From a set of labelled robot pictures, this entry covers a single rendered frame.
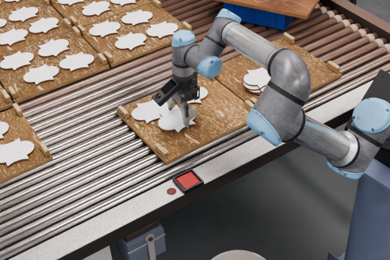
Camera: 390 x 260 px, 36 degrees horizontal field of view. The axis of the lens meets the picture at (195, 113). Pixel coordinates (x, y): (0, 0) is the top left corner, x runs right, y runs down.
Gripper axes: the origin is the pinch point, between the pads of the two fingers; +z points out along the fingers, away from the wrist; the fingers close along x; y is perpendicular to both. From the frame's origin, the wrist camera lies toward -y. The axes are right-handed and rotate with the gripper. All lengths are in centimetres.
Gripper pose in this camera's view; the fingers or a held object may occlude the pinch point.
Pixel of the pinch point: (177, 118)
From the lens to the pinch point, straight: 220.5
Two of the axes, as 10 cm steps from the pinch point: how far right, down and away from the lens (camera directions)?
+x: -5.7, -5.4, 6.2
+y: 8.2, -3.5, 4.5
